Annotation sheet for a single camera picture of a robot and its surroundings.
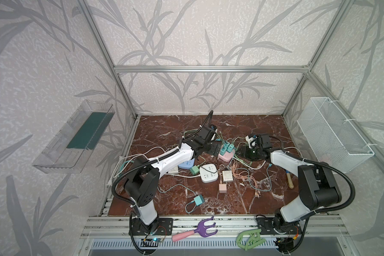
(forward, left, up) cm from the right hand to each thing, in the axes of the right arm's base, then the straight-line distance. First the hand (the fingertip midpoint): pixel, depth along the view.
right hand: (238, 148), depth 93 cm
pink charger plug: (-22, +11, -5) cm, 25 cm away
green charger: (-11, +26, -5) cm, 29 cm away
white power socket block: (-14, +18, -5) cm, 23 cm away
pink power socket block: (-2, +6, -5) cm, 9 cm away
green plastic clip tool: (-44, +1, -7) cm, 44 cm away
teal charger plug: (-27, +23, -5) cm, 36 cm away
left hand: (0, +14, +8) cm, 16 cm away
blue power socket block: (-9, +30, -4) cm, 32 cm away
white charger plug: (-16, +7, -4) cm, 18 cm away
